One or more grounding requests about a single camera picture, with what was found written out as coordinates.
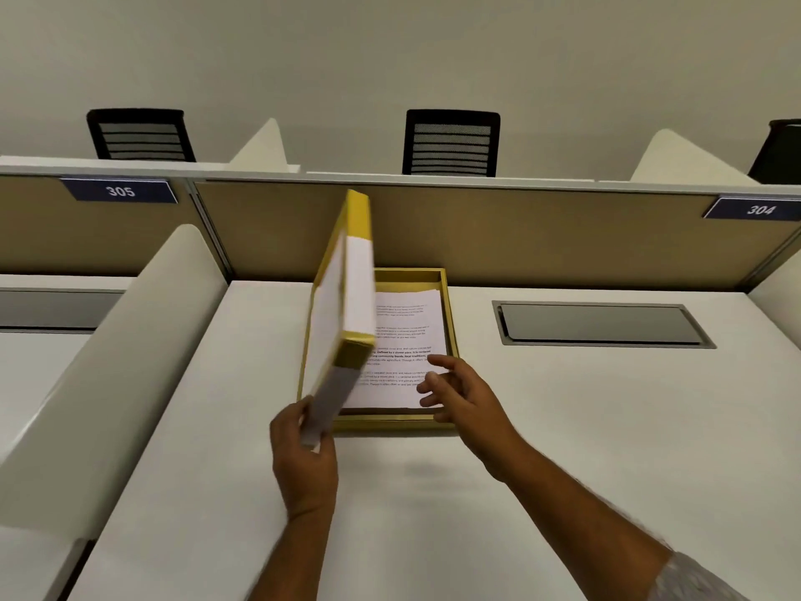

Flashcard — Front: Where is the person's left hand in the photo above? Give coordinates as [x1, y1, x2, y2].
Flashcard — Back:
[269, 396, 340, 522]

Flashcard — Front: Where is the person's right hand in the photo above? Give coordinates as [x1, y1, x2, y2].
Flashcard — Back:
[416, 354, 530, 483]

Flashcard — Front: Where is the yellow box lid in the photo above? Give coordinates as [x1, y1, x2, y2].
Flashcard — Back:
[299, 189, 378, 449]

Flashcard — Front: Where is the person's right forearm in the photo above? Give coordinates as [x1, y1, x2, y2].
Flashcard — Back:
[494, 441, 677, 601]

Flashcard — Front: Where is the person's left forearm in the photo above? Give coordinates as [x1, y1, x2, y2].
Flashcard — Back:
[247, 510, 339, 601]

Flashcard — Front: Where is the printed white paper sheet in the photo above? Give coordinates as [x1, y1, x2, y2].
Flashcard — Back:
[341, 290, 449, 410]

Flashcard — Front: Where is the yellow box base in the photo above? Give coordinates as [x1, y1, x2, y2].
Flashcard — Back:
[297, 267, 461, 432]

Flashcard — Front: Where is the beige desk partition panel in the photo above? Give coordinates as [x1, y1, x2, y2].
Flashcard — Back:
[194, 179, 801, 291]
[0, 175, 226, 279]

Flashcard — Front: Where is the white side divider panel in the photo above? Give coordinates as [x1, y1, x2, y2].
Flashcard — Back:
[748, 250, 801, 332]
[629, 129, 761, 185]
[0, 224, 229, 545]
[228, 117, 301, 169]

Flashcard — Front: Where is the black mesh office chair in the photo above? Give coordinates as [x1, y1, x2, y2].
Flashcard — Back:
[748, 119, 801, 186]
[86, 108, 196, 163]
[402, 109, 501, 178]

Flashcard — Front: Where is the blue desk number sign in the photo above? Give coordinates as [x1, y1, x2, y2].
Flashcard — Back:
[702, 196, 801, 222]
[59, 177, 178, 203]

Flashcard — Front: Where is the grey patterned sleeve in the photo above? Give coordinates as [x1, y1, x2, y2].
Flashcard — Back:
[651, 550, 752, 601]

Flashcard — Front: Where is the grey desk cable hatch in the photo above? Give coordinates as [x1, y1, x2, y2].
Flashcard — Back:
[0, 288, 126, 333]
[492, 300, 717, 350]

